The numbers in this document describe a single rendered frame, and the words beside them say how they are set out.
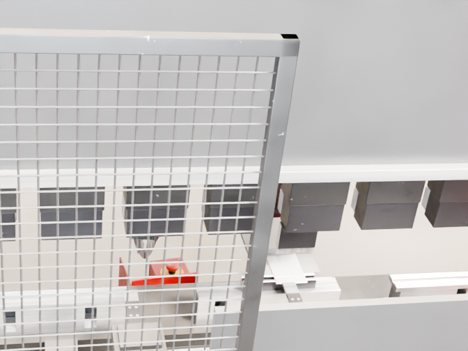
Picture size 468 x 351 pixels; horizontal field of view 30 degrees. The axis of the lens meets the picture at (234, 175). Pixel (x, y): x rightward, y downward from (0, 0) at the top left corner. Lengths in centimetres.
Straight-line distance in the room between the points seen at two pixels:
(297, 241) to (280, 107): 114
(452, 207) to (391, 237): 210
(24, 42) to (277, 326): 87
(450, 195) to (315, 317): 70
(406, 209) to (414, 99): 46
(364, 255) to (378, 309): 248
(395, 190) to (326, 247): 204
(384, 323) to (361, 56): 54
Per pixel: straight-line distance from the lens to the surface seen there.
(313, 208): 218
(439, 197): 229
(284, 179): 186
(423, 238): 447
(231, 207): 212
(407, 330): 184
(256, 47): 110
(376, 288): 258
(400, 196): 224
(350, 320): 177
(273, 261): 239
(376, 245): 433
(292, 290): 229
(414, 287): 247
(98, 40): 107
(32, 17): 165
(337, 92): 181
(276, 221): 255
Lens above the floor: 241
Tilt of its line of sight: 31 degrees down
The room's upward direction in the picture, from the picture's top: 7 degrees clockwise
